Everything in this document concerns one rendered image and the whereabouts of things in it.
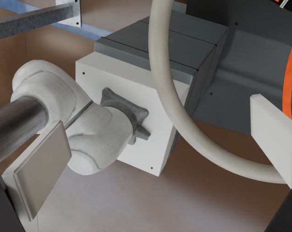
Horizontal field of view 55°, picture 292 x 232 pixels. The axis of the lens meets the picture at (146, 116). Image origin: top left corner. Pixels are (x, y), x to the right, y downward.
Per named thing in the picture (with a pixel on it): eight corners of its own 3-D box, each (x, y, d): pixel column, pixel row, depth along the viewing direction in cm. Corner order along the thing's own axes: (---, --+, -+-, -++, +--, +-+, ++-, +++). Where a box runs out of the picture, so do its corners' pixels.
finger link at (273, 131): (298, 140, 12) (317, 138, 12) (249, 94, 18) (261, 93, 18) (296, 199, 13) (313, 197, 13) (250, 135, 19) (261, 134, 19)
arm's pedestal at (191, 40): (213, 96, 183) (176, 173, 119) (145, 72, 194) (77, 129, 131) (242, 20, 155) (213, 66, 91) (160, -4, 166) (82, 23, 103)
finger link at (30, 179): (32, 223, 14) (18, 225, 14) (73, 156, 21) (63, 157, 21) (14, 172, 13) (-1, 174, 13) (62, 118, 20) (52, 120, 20)
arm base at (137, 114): (143, 149, 107) (137, 159, 103) (93, 121, 109) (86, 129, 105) (160, 116, 95) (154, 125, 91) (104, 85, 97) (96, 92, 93)
